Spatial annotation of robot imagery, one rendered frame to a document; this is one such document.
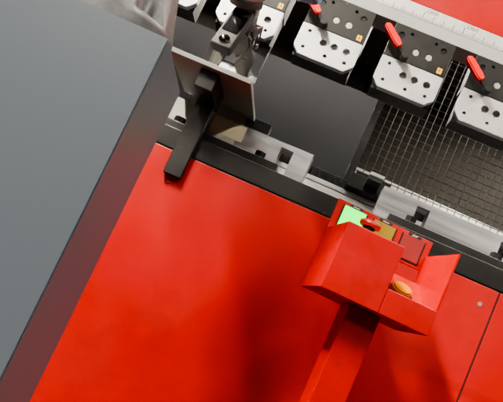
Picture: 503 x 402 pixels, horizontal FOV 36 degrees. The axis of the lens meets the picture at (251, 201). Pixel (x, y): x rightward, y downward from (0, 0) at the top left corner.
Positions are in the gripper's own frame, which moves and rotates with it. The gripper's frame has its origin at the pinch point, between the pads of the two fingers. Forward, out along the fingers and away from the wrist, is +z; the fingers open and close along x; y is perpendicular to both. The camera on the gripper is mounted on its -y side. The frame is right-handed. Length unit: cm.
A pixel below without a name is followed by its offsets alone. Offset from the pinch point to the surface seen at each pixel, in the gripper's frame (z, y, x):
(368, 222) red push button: -1, -33, -43
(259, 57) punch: -3.1, 16.6, -1.7
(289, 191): 11.9, -11.2, -23.4
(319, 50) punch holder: -9.1, 18.9, -14.6
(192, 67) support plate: -6.2, -10.5, 4.1
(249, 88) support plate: -6.4, -10.8, -9.2
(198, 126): 5.4, -11.7, -0.6
